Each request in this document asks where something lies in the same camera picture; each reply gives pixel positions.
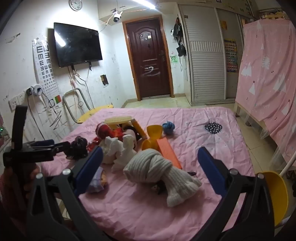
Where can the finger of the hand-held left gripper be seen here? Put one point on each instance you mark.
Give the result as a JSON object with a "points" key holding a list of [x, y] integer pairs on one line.
{"points": [[44, 143], [61, 147]]}

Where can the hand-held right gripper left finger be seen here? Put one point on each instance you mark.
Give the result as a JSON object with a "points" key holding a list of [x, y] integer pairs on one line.
{"points": [[90, 168]]}

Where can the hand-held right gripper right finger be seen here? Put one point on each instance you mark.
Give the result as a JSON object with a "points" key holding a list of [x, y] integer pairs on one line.
{"points": [[210, 171]]}

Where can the black fuzzy hair piece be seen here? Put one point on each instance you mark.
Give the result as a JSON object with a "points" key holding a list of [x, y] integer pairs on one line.
{"points": [[77, 149]]}

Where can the cream round brush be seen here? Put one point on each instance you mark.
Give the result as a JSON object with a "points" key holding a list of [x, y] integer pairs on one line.
{"points": [[118, 120]]}

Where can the yellow plastic stick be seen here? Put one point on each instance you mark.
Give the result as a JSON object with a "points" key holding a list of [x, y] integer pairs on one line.
{"points": [[140, 129]]}

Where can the yellow plastic bowl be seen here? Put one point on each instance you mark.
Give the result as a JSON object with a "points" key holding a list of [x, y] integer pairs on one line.
{"points": [[275, 197]]}

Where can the person's left hand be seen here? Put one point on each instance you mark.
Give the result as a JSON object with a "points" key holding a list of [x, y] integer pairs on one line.
{"points": [[31, 177]]}

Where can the purple cloth pouch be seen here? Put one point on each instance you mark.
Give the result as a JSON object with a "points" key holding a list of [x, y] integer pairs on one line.
{"points": [[98, 183]]}

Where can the red transparent wrapper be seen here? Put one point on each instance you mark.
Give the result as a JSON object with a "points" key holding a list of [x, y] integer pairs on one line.
{"points": [[92, 144]]}

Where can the white plaster figurine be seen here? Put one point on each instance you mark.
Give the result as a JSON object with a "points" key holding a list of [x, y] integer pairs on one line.
{"points": [[120, 150]]}

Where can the red doll toy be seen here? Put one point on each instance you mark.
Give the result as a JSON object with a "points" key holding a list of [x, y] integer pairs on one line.
{"points": [[108, 133]]}

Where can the black spiky ball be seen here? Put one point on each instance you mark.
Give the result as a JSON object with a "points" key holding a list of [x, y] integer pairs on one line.
{"points": [[213, 127]]}

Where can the orange cardboard box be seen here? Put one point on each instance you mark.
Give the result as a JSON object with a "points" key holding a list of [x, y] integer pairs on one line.
{"points": [[168, 155]]}

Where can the red green sticker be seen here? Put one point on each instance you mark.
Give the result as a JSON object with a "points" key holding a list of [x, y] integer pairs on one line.
{"points": [[57, 99]]}

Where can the metal chair with yellow seat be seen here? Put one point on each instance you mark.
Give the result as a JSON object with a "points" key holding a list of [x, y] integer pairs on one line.
{"points": [[94, 111]]}

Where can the white knitted cloth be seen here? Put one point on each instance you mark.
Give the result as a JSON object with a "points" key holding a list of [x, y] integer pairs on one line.
{"points": [[159, 173]]}

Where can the white round plug device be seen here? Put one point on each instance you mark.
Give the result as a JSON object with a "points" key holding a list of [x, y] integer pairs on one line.
{"points": [[37, 90]]}

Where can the black plug adapter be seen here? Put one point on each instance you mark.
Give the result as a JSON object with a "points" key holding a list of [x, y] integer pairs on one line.
{"points": [[29, 92]]}

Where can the blue yarn ball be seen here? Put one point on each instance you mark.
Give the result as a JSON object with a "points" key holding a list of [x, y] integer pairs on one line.
{"points": [[168, 128]]}

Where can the pink bed sheet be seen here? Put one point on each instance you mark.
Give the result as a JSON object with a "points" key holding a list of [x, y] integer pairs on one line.
{"points": [[138, 213]]}

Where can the yellow plastic scoop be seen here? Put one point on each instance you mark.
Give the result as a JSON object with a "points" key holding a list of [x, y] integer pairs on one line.
{"points": [[154, 131]]}

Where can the white eye chart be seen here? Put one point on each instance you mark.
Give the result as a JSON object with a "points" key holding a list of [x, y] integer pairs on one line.
{"points": [[44, 69]]}

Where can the pink printed curtain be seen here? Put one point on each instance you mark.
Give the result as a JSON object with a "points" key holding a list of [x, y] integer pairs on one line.
{"points": [[268, 81]]}

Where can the white louvred wardrobe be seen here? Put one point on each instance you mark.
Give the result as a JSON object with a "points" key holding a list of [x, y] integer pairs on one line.
{"points": [[208, 58]]}

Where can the colourful grid poster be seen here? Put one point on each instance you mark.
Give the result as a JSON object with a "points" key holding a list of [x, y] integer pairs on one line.
{"points": [[231, 55]]}

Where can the dark brown door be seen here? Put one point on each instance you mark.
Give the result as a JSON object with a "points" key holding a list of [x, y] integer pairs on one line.
{"points": [[149, 58]]}

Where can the black hanging bag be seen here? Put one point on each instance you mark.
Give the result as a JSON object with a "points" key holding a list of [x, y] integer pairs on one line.
{"points": [[181, 49], [177, 29]]}

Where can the yellow paper sticker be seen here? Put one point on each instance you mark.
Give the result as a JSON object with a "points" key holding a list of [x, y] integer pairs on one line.
{"points": [[223, 24]]}

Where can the ceiling light tube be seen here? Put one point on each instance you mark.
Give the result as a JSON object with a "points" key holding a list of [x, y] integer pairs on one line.
{"points": [[148, 3]]}

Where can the white wall socket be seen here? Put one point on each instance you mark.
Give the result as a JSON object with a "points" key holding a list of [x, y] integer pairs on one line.
{"points": [[21, 96], [14, 103]]}

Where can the open wall outlet box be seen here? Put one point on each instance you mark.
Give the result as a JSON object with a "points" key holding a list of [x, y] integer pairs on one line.
{"points": [[104, 79]]}

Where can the black wall television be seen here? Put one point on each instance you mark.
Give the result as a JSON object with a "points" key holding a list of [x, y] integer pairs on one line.
{"points": [[77, 46]]}

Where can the white security camera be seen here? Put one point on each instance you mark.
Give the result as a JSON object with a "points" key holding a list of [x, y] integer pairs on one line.
{"points": [[116, 16]]}

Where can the round wall clock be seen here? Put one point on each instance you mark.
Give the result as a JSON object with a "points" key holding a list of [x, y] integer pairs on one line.
{"points": [[75, 4]]}

